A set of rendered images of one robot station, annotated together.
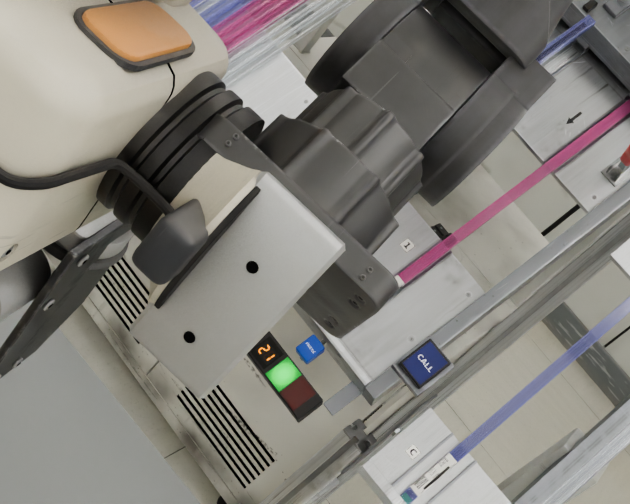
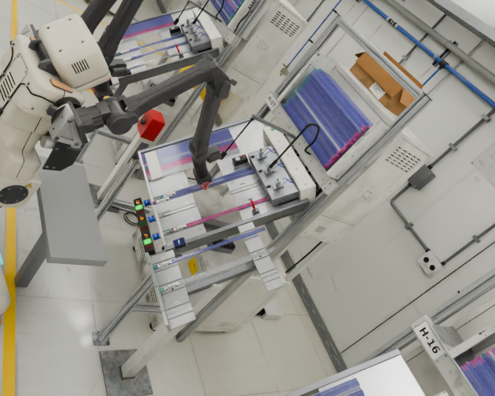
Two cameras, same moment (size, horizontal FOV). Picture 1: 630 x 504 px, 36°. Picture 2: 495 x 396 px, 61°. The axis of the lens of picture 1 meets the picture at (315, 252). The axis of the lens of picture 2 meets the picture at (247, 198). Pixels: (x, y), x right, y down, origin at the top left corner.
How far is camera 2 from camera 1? 1.14 m
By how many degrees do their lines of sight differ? 26
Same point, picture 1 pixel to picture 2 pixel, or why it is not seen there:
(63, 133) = (38, 88)
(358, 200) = (83, 115)
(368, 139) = (91, 109)
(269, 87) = (177, 177)
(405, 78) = (105, 106)
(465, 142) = (112, 118)
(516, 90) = (127, 115)
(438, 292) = (194, 231)
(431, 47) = (115, 104)
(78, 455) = (81, 232)
